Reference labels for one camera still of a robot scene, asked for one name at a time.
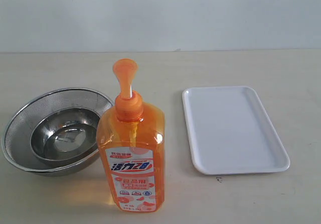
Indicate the orange pump soap bottle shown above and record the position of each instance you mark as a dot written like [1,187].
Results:
[131,143]

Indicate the small stainless steel bowl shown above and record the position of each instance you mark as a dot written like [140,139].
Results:
[65,136]

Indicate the steel mesh colander bowl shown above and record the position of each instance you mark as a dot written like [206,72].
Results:
[16,145]

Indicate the white rectangular plastic tray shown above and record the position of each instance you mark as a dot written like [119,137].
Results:
[230,132]

